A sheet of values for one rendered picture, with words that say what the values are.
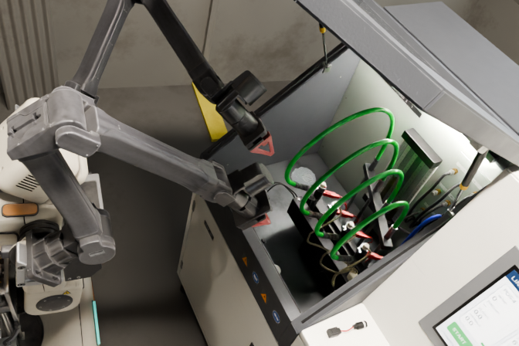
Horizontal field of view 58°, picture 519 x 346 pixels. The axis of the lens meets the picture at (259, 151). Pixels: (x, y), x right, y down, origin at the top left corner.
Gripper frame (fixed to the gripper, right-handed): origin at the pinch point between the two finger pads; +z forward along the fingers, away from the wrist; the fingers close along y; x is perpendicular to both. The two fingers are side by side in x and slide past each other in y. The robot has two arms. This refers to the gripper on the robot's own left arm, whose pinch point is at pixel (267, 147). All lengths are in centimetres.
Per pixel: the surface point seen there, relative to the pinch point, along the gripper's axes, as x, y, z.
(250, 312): 42, -5, 47
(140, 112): 69, 178, 58
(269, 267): 24.1, -7.8, 30.9
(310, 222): 7.3, 2.8, 39.0
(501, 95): -60, -8, 33
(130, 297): 105, 56, 66
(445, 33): -65, 21, 27
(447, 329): -7, -47, 43
